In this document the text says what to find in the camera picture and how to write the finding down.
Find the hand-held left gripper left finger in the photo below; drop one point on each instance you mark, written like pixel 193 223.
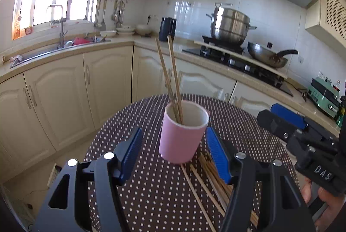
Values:
pixel 132 151

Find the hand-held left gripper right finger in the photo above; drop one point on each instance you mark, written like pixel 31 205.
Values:
pixel 216 156

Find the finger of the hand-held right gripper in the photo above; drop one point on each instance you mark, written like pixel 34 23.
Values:
pixel 273 124
pixel 288 116

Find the pile of wooden chopsticks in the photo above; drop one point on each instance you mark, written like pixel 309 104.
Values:
pixel 210 178

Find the pink cup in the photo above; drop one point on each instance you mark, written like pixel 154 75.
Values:
pixel 178 143

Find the wooden chopstick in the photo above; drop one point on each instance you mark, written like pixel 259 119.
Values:
pixel 163 67
pixel 174 70

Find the person's right hand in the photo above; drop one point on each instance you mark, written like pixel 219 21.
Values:
pixel 306 191

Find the green countertop appliance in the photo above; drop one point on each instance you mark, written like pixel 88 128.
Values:
pixel 323 97

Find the polka dot tablecloth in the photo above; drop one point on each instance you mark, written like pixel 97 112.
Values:
pixel 151 194

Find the steel wok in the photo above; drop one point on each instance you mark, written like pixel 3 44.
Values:
pixel 266 56

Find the cream stove base cabinet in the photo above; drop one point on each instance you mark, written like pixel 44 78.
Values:
pixel 200 80

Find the black gas stove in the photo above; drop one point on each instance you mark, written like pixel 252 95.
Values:
pixel 216 56

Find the cream sink base cabinet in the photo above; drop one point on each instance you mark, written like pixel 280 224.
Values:
pixel 59 97

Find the steel steamer pot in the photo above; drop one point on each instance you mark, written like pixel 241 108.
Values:
pixel 229 25

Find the stack of white plates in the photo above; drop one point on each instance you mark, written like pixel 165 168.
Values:
pixel 125 30

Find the red basin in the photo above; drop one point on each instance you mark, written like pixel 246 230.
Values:
pixel 80 41

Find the black kettle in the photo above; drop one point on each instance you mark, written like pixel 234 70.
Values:
pixel 167 29

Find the steel sink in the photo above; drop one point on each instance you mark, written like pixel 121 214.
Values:
pixel 40 55

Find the hanging steel spatula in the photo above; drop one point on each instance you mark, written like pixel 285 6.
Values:
pixel 103 16

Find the steel faucet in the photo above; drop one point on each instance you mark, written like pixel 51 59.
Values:
pixel 61 29

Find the grey dish cloth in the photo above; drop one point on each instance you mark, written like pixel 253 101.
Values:
pixel 16 58

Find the orange packet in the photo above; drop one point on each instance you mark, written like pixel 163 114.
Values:
pixel 17 26

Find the cream lattice wall cabinet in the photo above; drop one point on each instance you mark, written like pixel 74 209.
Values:
pixel 333 13

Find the wall outlet with plug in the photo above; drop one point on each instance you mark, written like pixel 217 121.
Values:
pixel 152 18

